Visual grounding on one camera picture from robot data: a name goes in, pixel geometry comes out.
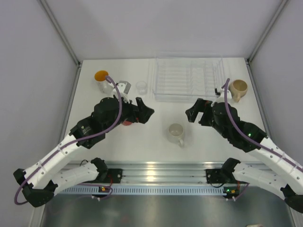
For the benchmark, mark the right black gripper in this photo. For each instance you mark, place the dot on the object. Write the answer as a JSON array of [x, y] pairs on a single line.
[[201, 105]]

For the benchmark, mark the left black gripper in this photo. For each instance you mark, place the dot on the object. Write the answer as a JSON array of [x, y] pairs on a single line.
[[141, 116]]

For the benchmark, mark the red mug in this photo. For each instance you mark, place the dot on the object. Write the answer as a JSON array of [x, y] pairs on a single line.
[[126, 123]]

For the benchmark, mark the white speckled mug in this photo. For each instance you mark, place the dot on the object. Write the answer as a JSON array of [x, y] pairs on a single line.
[[176, 134]]

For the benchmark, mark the floral mug orange inside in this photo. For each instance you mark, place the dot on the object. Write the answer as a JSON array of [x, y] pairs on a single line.
[[105, 86]]

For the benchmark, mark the beige ceramic mug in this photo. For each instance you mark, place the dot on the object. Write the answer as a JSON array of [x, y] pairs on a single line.
[[238, 89]]

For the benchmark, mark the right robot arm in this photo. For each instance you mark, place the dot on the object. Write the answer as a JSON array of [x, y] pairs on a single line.
[[287, 180]]

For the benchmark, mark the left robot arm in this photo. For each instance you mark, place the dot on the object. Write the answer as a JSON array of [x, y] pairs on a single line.
[[45, 179]]

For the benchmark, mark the clear glass near rack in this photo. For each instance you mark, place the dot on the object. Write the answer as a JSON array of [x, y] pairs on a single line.
[[141, 87]]

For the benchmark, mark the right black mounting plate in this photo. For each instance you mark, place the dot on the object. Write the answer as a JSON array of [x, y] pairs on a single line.
[[218, 176]]

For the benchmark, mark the black mounting plate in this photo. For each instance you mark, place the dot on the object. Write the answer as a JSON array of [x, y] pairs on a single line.
[[113, 175], [218, 176]]

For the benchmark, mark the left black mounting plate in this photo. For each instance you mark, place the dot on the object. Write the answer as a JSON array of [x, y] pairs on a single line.
[[113, 175]]

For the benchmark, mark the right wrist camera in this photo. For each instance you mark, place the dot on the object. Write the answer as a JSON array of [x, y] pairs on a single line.
[[218, 93]]

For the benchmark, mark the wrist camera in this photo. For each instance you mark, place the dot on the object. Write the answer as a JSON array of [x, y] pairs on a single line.
[[124, 87], [218, 93]]

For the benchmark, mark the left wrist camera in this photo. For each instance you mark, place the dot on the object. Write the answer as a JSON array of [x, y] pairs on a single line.
[[124, 87]]

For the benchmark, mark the clear wire dish rack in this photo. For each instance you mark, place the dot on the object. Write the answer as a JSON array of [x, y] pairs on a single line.
[[184, 79]]

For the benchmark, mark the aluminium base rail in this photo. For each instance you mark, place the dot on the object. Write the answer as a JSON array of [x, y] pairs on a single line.
[[163, 172]]

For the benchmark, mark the perforated cable duct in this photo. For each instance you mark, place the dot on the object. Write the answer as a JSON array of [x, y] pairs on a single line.
[[149, 190]]

